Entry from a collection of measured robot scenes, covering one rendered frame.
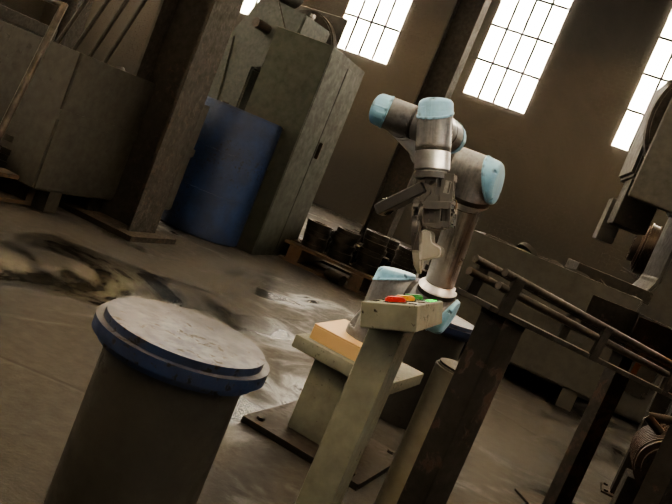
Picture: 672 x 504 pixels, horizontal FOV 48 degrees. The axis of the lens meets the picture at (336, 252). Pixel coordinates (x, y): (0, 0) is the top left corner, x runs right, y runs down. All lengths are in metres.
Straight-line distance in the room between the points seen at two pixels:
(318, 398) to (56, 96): 2.31
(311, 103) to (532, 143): 7.54
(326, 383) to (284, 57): 3.39
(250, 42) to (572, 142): 5.27
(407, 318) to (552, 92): 11.17
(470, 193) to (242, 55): 7.94
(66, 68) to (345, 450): 2.87
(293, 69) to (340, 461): 3.98
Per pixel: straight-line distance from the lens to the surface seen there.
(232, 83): 9.81
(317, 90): 5.19
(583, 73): 12.54
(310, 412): 2.30
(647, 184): 4.75
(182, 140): 4.39
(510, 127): 12.45
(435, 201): 1.57
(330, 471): 1.58
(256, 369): 1.33
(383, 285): 2.23
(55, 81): 4.06
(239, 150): 5.03
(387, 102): 1.75
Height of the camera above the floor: 0.81
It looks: 6 degrees down
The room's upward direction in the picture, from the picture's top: 22 degrees clockwise
